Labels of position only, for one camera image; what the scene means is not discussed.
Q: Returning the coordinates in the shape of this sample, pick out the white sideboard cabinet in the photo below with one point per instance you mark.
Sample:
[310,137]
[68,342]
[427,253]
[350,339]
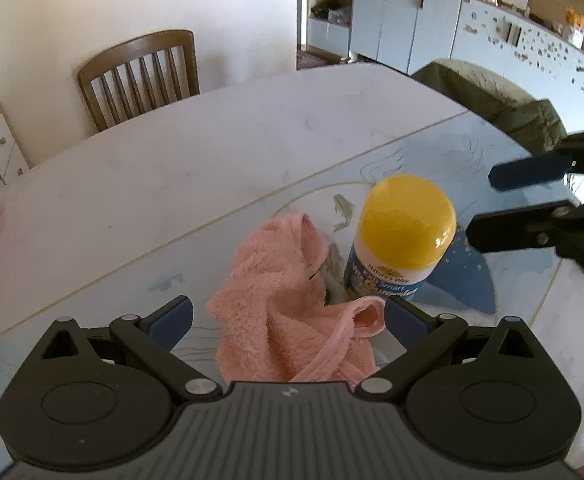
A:
[422,25]

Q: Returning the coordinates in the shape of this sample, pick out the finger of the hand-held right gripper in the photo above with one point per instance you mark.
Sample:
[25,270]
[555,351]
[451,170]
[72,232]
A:
[512,230]
[527,172]

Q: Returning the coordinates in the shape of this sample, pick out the brown wooden chair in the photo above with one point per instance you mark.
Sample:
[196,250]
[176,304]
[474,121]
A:
[137,80]

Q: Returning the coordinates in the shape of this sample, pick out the dark red rug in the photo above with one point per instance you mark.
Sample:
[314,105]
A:
[314,59]

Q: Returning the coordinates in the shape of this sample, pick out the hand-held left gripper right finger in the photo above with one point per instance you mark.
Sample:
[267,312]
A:
[404,322]

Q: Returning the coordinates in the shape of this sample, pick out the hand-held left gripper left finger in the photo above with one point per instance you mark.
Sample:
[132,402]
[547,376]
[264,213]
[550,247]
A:
[172,322]

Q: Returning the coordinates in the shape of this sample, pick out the orange box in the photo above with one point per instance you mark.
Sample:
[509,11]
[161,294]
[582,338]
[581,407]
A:
[577,27]

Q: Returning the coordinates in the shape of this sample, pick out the pink fluffy towel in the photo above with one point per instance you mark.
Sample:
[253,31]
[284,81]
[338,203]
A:
[272,280]

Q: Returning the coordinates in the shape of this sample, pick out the yellow cap supplement bottle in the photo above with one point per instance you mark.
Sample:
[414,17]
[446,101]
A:
[402,220]

